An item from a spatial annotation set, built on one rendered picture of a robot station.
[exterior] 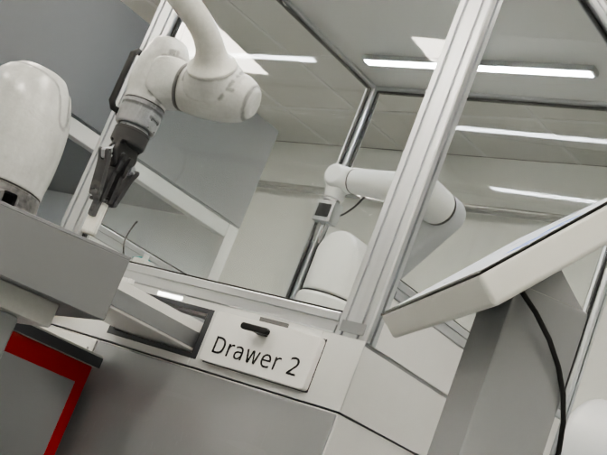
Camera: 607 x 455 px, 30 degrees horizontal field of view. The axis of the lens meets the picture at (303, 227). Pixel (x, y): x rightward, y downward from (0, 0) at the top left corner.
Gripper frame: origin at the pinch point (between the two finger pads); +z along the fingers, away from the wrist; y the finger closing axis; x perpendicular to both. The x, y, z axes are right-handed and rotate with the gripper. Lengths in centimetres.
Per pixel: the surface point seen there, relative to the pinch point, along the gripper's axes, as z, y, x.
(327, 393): 17, 21, -53
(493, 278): 3, -43, -99
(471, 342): 6, -12, -88
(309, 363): 12, 20, -47
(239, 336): 10.7, 24.0, -28.1
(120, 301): 14.1, 4.6, -10.9
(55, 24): -60, 43, 76
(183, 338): 14.7, 24.7, -15.2
